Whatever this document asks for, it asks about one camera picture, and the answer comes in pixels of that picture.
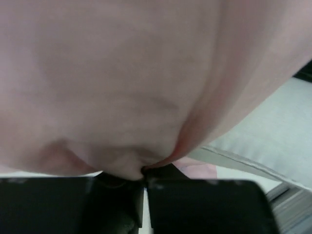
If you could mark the aluminium front rail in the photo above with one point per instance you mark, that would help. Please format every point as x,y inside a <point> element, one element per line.
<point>292,208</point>

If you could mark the white pillow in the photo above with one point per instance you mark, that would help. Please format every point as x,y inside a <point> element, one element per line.
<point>274,140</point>

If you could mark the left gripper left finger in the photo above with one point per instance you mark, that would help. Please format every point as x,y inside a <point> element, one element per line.
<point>69,205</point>

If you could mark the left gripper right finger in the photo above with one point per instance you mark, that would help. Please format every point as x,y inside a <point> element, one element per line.
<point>180,205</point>

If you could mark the blue and pink printed pillowcase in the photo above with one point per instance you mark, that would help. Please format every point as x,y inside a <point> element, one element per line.
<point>117,85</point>

